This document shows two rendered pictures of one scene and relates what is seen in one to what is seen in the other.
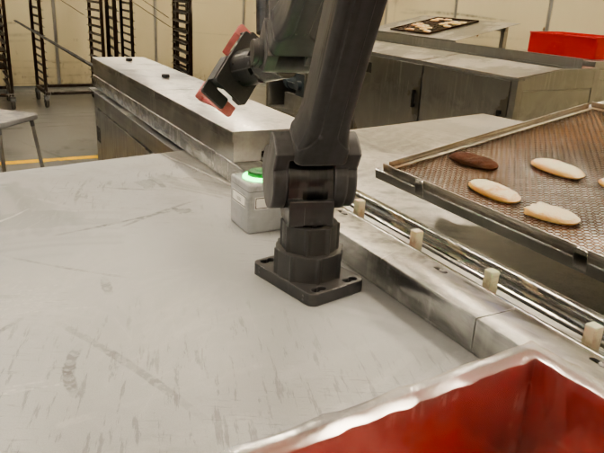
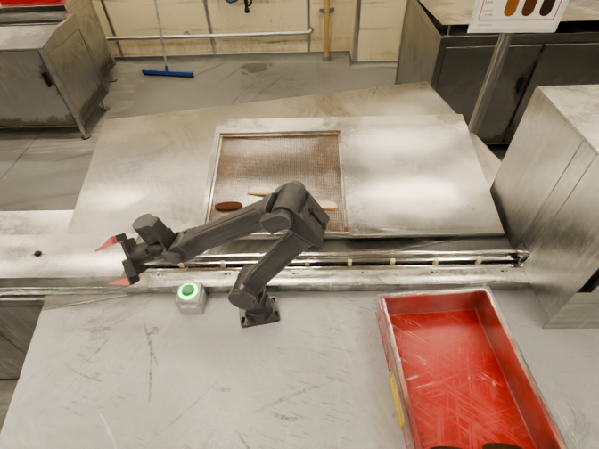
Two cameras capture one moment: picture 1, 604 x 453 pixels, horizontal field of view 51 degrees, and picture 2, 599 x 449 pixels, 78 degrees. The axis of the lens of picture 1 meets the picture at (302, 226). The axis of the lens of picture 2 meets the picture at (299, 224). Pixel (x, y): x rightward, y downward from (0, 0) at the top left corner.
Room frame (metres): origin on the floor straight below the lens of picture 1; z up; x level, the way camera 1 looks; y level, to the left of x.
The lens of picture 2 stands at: (0.31, 0.43, 1.84)
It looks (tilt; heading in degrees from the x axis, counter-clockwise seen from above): 47 degrees down; 301
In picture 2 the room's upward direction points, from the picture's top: 3 degrees counter-clockwise
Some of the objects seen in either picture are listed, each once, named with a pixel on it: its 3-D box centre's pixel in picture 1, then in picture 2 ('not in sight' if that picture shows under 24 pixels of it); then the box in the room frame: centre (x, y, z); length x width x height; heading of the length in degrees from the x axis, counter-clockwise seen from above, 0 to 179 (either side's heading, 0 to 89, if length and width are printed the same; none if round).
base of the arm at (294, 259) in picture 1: (308, 251); (258, 306); (0.73, -0.01, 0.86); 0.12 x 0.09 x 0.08; 40
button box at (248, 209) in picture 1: (261, 211); (192, 300); (0.93, 0.06, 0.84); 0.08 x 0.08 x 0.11; 29
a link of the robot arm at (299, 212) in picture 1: (303, 186); (247, 291); (0.75, 0.00, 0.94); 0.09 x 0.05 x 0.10; 14
